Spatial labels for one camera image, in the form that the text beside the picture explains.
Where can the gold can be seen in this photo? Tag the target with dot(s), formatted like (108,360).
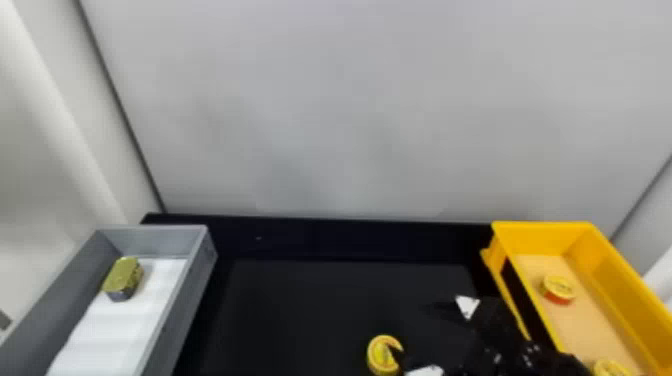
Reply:
(122,276)

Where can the white foam pad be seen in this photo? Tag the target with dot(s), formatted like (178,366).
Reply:
(120,336)

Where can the yellow can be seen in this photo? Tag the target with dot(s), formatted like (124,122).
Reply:
(379,357)
(557,288)
(609,368)

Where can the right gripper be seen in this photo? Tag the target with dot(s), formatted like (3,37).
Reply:
(496,325)

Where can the yellow box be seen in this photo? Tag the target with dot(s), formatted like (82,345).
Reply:
(619,278)

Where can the grey box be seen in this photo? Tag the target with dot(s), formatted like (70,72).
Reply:
(50,310)

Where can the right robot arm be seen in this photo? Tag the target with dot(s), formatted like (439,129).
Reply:
(556,366)

